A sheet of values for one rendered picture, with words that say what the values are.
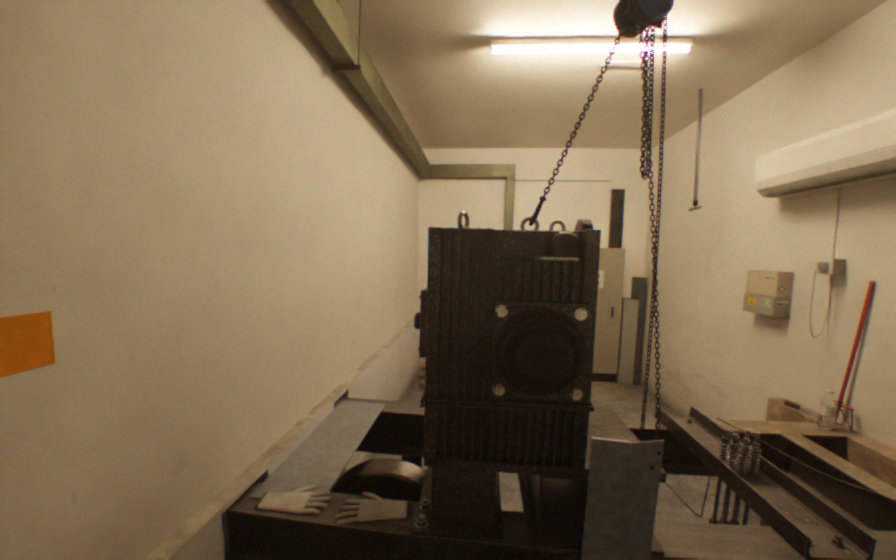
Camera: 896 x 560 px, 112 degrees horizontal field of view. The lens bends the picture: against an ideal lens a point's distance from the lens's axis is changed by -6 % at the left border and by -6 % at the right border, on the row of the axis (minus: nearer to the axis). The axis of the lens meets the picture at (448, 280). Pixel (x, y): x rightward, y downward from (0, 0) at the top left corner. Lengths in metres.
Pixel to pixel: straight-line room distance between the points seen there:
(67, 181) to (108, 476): 0.67
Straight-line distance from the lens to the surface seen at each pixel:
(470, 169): 4.31
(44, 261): 0.92
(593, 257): 1.01
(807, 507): 1.84
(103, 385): 1.08
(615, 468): 1.07
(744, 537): 1.59
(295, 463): 1.64
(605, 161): 4.68
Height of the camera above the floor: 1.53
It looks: 4 degrees down
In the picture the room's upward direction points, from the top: 1 degrees clockwise
